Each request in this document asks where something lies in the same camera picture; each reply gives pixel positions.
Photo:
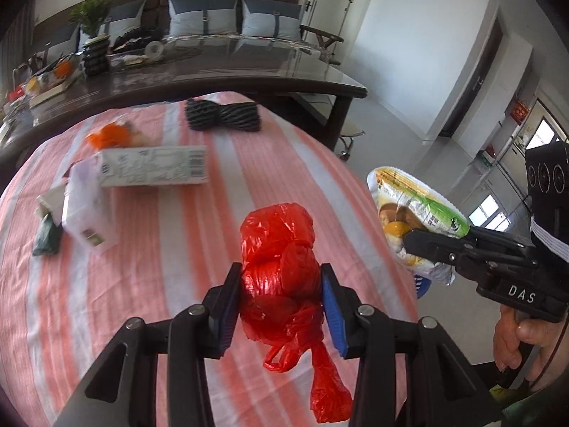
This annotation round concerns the thick book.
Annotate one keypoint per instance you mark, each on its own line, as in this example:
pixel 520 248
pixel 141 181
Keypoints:
pixel 51 93

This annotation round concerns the red plastic bag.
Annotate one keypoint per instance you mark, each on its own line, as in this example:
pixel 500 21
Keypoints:
pixel 280 253

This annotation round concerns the white milk carton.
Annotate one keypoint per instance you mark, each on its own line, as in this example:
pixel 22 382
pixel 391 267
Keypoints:
pixel 151 165

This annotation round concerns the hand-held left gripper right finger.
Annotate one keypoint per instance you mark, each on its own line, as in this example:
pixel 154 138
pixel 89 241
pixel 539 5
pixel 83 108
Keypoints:
pixel 332 316

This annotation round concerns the white tissue packet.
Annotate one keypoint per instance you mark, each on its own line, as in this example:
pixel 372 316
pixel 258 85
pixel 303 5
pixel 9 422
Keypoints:
pixel 84 207

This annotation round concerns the red box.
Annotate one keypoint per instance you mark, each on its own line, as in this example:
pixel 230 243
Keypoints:
pixel 15 94

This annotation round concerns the orange plastic bag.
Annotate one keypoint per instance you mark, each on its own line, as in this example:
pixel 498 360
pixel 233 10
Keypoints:
pixel 109 135

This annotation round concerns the dark brown door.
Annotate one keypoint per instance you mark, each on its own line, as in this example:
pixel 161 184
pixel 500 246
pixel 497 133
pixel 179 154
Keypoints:
pixel 473 75

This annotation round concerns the clear plastic tray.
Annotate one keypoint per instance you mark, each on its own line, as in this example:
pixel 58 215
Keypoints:
pixel 129 59

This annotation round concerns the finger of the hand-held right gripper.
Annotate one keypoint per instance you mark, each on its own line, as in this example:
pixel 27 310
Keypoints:
pixel 498 238
pixel 426 242

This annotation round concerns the white tape roll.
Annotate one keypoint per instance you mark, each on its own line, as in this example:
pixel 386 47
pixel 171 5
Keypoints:
pixel 153 50

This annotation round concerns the black striped foam net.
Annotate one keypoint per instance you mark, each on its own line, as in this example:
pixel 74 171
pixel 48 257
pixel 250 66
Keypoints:
pixel 222 115

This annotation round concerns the metal stool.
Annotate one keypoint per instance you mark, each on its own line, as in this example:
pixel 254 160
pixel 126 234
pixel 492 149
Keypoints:
pixel 351 135

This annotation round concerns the person's right hand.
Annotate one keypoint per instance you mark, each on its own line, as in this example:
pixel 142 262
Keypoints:
pixel 511 338

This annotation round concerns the dark green packet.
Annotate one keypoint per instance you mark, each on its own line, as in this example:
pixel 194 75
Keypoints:
pixel 46 238

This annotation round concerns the black ribbed vase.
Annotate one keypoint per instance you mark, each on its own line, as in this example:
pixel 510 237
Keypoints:
pixel 95 55

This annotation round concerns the instant noodle bowl packet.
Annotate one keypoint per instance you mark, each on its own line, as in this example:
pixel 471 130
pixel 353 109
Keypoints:
pixel 400 195

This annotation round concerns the red wall decoration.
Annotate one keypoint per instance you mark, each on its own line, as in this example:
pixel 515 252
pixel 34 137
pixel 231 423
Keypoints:
pixel 521 111

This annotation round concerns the blue plastic basket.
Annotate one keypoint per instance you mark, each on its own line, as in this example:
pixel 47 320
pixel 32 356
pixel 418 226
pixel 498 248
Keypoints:
pixel 422 287

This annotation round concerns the grey blue cushion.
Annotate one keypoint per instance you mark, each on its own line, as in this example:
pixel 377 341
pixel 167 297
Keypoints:
pixel 271 20
pixel 202 13
pixel 55 38
pixel 126 20

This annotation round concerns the white paper piece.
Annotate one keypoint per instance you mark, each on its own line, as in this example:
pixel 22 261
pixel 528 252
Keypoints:
pixel 51 200

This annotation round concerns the dark glossy coffee table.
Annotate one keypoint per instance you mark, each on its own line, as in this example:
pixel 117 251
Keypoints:
pixel 200 71

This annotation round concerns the glass fruit bowl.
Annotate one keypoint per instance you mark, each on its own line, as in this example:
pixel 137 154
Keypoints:
pixel 49 75

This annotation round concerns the green potted plant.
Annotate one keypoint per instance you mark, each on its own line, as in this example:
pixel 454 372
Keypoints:
pixel 91 15

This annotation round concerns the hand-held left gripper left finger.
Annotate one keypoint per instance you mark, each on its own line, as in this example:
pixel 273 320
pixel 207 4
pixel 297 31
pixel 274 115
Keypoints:
pixel 228 316

